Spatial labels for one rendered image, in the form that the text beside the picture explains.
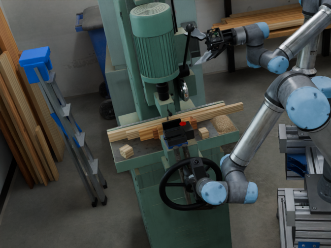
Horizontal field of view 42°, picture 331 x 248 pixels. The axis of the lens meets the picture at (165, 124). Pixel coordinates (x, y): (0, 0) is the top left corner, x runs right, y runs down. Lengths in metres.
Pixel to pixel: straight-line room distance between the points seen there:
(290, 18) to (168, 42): 2.37
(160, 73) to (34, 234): 1.67
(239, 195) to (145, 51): 0.74
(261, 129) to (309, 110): 0.24
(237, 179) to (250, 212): 1.38
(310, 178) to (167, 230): 0.81
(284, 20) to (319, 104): 2.79
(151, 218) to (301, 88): 1.17
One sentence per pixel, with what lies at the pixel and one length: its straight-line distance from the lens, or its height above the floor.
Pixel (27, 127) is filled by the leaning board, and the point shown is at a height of 0.51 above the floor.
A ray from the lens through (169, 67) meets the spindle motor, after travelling 1.87.
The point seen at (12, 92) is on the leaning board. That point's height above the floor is 0.81.
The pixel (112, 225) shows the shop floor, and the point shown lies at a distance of 2.96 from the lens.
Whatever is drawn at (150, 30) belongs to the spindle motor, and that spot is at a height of 1.45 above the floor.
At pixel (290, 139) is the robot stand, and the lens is 2.21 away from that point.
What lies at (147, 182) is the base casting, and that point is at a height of 0.74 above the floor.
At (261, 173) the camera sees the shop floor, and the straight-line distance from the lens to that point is 3.18.
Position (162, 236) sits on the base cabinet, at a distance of 2.31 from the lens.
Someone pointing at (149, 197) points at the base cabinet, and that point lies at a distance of 2.11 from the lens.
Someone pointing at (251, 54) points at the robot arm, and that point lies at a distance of 1.92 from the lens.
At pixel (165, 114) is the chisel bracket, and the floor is 1.02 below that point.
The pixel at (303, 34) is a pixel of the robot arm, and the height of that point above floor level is 1.33.
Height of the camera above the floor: 2.06
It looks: 33 degrees down
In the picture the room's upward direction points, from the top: 10 degrees counter-clockwise
